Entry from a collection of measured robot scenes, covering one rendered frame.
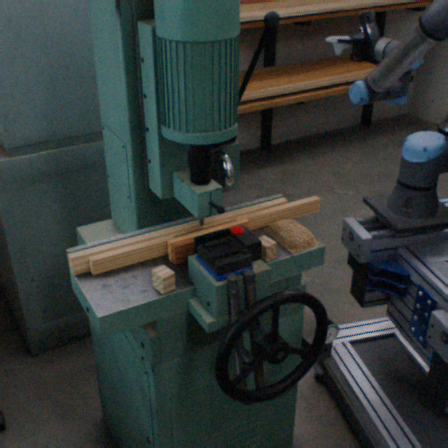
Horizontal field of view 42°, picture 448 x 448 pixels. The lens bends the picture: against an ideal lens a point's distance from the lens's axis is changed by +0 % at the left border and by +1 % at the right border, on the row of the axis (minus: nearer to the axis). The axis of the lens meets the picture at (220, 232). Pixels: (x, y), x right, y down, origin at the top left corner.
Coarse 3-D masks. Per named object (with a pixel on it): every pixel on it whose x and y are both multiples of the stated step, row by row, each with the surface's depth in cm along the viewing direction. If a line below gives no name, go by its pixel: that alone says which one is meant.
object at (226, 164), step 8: (216, 152) 153; (224, 152) 153; (216, 160) 155; (224, 160) 151; (216, 168) 155; (224, 168) 151; (232, 168) 152; (216, 176) 156; (224, 176) 152; (232, 176) 152; (224, 184) 153; (232, 184) 153; (224, 192) 156
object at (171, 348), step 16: (96, 224) 176; (112, 224) 176; (80, 240) 173; (96, 240) 168; (304, 288) 150; (288, 304) 150; (144, 336) 135; (160, 336) 133; (176, 336) 135; (192, 336) 138; (208, 336) 140; (144, 352) 139; (160, 352) 135; (176, 352) 137
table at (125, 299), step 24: (144, 264) 139; (168, 264) 139; (288, 264) 143; (312, 264) 147; (72, 288) 140; (96, 288) 130; (120, 288) 130; (144, 288) 130; (192, 288) 131; (96, 312) 123; (120, 312) 124; (144, 312) 127; (168, 312) 130; (192, 312) 131
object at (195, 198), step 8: (176, 176) 143; (184, 176) 142; (176, 184) 144; (184, 184) 139; (192, 184) 138; (208, 184) 138; (216, 184) 138; (176, 192) 145; (184, 192) 141; (192, 192) 136; (200, 192) 134; (208, 192) 135; (216, 192) 136; (184, 200) 142; (192, 200) 137; (200, 200) 135; (208, 200) 136; (216, 200) 138; (192, 208) 139; (200, 208) 136; (208, 208) 137; (200, 216) 137
